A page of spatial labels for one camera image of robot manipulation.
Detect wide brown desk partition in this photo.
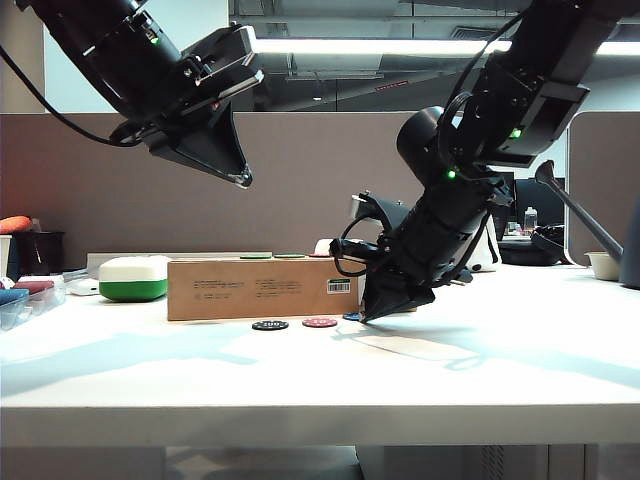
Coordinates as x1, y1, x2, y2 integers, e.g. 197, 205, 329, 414
0, 112, 475, 269

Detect small white charger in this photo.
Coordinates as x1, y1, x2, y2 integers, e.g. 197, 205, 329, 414
67, 278, 100, 297

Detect long brown cardboard box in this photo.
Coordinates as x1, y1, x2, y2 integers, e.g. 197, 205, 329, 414
166, 256, 386, 323

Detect brown partition with white rim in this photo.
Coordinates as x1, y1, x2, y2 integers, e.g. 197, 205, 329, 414
564, 111, 640, 269

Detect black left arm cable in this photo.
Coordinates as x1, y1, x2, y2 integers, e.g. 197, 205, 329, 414
0, 44, 146, 149

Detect black cup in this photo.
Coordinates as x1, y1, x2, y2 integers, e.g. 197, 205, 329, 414
10, 231, 65, 279

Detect red chip stack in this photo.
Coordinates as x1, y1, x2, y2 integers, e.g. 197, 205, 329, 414
13, 279, 55, 296

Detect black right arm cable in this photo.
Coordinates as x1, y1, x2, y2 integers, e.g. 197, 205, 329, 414
437, 9, 526, 171

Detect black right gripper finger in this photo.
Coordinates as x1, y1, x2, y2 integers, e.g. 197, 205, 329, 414
368, 277, 435, 324
360, 272, 381, 324

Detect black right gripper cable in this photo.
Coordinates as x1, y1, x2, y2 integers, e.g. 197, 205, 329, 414
328, 215, 396, 278

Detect white dice with coloured dots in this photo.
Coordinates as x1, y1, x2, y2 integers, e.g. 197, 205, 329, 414
314, 238, 347, 259

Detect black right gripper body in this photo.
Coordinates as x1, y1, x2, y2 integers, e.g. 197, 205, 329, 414
368, 244, 472, 300

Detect dark grey watering can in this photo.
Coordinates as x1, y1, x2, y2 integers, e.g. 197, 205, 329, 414
533, 160, 640, 291

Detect white and green container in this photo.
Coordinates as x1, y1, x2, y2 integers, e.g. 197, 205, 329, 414
97, 256, 174, 303

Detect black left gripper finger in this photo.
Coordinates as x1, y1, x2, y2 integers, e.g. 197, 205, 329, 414
174, 102, 250, 176
149, 145, 253, 189

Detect white ceiling light strip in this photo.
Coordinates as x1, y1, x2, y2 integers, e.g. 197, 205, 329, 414
249, 38, 640, 56

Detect clear plastic chip tray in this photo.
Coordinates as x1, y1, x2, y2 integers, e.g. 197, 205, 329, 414
0, 277, 68, 334

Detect black bag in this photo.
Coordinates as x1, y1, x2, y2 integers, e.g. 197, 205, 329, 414
499, 225, 569, 267

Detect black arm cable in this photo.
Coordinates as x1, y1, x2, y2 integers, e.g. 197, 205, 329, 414
437, 9, 526, 171
0, 44, 146, 149

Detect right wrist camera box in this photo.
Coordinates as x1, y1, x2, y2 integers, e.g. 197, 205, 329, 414
349, 191, 401, 239

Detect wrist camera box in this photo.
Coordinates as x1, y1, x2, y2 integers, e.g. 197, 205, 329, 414
179, 24, 261, 96
349, 191, 401, 239

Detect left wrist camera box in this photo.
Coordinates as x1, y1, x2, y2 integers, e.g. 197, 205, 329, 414
179, 24, 261, 96

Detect small white paper bowl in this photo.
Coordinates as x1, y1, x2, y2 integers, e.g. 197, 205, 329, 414
583, 251, 623, 282

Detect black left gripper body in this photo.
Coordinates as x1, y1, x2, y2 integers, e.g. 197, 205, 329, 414
110, 69, 265, 152

